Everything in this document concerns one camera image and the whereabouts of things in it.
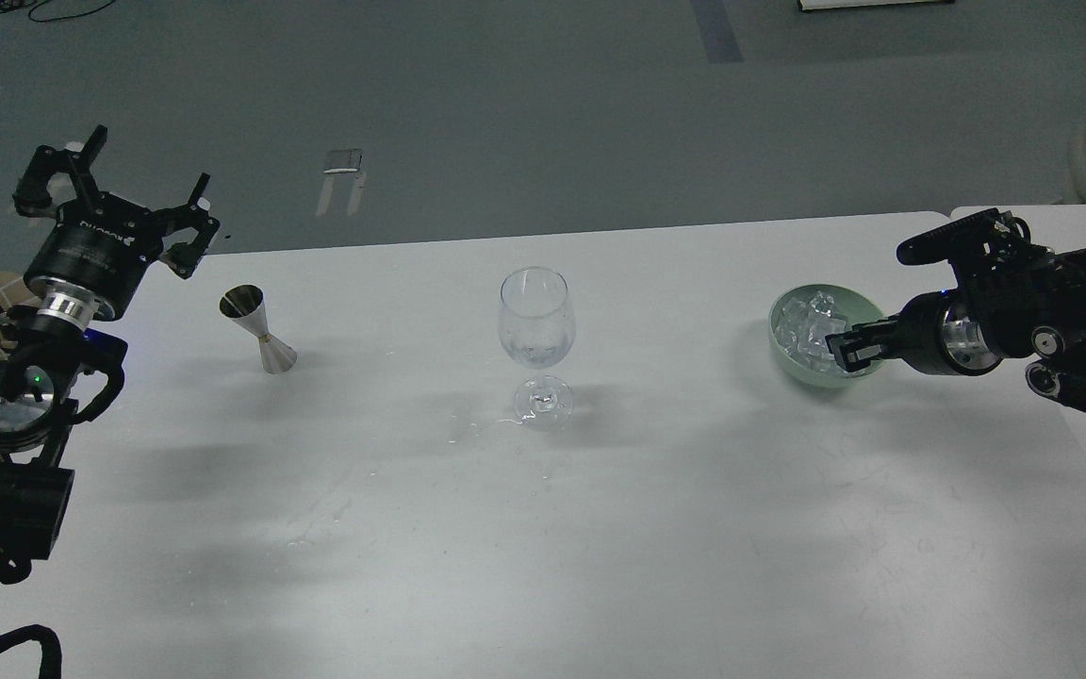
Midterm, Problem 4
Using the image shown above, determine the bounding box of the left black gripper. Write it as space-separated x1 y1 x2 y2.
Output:
12 125 220 322

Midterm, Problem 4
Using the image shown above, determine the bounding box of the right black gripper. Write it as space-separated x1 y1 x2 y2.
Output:
826 290 982 375

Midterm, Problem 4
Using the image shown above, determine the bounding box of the silver metal jigger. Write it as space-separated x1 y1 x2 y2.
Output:
217 284 298 374

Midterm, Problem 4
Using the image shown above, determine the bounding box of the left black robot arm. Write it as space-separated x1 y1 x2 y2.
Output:
0 125 220 678

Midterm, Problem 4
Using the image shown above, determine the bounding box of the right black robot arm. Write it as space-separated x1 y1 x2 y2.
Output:
828 244 1086 413

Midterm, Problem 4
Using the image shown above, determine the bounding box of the pile of ice cubes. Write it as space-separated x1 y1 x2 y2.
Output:
775 289 850 375

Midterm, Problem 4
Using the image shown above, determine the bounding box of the clear wine glass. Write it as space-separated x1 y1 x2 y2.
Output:
497 266 576 430

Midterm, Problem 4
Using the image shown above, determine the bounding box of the green bowl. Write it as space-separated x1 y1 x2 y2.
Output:
767 284 882 389

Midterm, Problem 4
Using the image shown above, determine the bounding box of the white board at top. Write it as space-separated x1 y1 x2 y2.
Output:
797 0 952 12

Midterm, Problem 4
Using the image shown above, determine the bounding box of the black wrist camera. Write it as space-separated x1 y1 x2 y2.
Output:
896 208 1031 266

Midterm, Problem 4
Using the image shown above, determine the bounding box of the black cable on floor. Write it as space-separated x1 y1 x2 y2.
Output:
0 0 119 41

